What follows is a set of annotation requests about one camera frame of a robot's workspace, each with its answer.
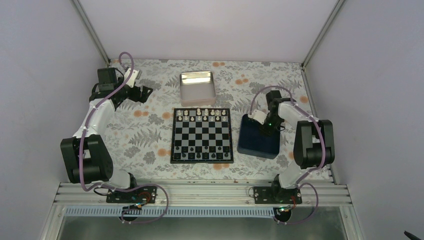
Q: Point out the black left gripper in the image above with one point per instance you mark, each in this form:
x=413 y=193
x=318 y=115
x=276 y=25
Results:
x=143 y=97

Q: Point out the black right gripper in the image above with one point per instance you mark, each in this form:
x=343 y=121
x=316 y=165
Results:
x=270 y=132

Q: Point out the blue plastic piece tray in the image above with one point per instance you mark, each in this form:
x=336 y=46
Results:
x=253 y=142

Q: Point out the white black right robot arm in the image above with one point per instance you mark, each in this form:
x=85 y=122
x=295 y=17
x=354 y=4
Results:
x=313 y=144

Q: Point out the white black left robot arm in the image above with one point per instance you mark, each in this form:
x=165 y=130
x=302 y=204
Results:
x=85 y=155

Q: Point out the black silver chess board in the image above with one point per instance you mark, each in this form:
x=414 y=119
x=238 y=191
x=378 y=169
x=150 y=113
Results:
x=201 y=133

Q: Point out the black chess piece row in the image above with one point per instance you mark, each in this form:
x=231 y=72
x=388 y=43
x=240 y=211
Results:
x=191 y=153

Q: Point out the floral patterned table mat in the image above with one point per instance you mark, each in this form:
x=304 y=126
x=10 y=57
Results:
x=139 y=136

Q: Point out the pink metal tin box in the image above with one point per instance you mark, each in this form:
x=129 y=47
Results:
x=197 y=88

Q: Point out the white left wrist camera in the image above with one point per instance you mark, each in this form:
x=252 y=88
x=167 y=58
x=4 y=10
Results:
x=130 y=76

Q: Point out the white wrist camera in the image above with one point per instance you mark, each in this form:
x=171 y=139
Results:
x=258 y=115
x=130 y=76

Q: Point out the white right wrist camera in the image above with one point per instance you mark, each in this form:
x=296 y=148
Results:
x=258 y=115

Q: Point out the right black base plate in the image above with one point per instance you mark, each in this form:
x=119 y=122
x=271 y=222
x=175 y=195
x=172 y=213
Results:
x=267 y=195

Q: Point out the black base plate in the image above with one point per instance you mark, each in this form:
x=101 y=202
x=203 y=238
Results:
x=143 y=195
x=267 y=195

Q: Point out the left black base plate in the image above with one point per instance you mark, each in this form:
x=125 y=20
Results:
x=143 y=195

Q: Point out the aluminium rail frame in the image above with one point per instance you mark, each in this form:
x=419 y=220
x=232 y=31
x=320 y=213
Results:
x=213 y=194

